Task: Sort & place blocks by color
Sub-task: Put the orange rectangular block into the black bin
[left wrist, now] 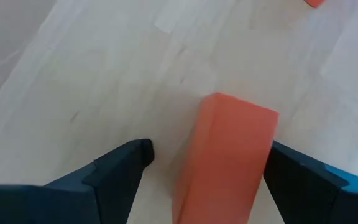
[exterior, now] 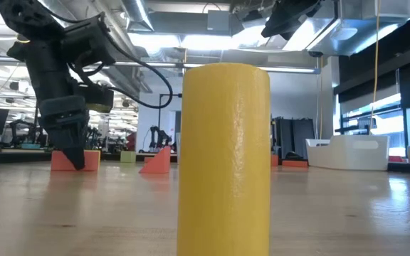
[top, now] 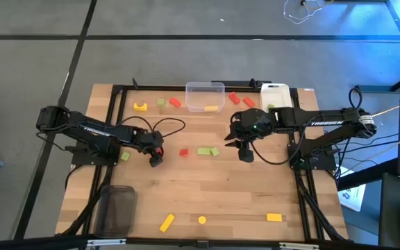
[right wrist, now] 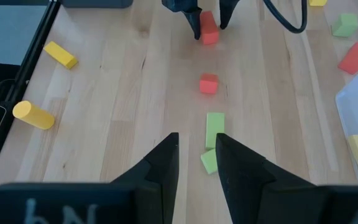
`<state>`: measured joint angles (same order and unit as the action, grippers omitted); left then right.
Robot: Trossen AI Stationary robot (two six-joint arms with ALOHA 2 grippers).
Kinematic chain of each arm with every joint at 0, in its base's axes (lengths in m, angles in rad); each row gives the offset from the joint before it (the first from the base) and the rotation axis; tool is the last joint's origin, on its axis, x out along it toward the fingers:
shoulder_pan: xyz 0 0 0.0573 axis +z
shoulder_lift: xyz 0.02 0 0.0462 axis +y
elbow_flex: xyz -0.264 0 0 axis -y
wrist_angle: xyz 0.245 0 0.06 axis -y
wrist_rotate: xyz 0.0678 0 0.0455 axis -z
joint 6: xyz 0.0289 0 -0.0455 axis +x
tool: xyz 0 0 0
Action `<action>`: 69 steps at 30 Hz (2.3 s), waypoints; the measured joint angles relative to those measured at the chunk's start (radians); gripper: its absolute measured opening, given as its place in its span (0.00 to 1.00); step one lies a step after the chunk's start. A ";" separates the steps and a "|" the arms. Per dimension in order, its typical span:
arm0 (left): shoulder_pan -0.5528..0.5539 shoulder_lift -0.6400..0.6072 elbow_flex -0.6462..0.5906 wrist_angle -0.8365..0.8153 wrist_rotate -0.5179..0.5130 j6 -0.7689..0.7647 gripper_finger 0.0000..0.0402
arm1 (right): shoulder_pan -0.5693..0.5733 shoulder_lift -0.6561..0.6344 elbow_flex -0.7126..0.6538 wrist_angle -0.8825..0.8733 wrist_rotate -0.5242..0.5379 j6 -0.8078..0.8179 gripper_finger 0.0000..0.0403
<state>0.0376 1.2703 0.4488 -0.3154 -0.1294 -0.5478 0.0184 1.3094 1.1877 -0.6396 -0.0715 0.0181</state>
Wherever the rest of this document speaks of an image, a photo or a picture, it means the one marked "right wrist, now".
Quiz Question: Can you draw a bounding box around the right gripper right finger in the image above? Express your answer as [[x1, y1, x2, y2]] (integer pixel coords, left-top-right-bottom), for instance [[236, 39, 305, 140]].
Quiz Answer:
[[215, 133, 319, 224]]

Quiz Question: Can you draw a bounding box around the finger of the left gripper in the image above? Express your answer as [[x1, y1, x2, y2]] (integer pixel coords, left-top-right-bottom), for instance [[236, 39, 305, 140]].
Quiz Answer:
[[181, 6, 203, 40], [219, 0, 241, 30]]

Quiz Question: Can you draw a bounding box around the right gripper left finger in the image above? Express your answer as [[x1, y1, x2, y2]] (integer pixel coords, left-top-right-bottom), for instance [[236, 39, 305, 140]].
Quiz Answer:
[[110, 132, 180, 224]]

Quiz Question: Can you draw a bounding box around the long red block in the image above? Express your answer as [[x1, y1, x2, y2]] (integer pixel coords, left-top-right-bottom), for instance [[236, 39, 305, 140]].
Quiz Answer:
[[200, 11, 219, 45]]

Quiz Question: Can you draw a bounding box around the small green block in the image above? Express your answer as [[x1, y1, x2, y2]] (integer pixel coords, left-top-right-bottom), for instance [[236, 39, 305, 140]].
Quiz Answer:
[[200, 148, 219, 175]]

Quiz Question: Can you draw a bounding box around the long green block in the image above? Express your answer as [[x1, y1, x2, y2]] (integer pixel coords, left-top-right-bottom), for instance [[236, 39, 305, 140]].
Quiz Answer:
[[205, 112, 226, 150]]

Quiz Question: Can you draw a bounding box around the red triangular block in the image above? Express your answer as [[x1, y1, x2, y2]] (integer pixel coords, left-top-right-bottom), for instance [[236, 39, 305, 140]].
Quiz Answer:
[[199, 73, 219, 95]]

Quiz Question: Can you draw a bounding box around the green cube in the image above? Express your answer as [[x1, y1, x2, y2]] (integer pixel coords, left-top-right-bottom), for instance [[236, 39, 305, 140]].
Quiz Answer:
[[331, 13, 358, 38]]

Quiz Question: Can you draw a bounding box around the yellow cylinder block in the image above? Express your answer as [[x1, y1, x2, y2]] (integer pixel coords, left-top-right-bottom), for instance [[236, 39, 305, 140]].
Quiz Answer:
[[12, 100, 55, 130]]

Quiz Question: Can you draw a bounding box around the dark grey plastic bin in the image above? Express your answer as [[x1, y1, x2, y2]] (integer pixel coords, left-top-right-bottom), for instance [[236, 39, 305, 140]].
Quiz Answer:
[[60, 0, 134, 9]]

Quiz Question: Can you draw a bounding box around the clear plastic bin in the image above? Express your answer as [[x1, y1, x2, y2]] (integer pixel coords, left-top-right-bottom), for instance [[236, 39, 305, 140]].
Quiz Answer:
[[336, 58, 358, 185]]

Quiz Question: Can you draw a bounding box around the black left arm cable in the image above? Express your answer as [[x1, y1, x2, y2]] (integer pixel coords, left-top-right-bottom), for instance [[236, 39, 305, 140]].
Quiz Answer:
[[262, 0, 308, 34]]

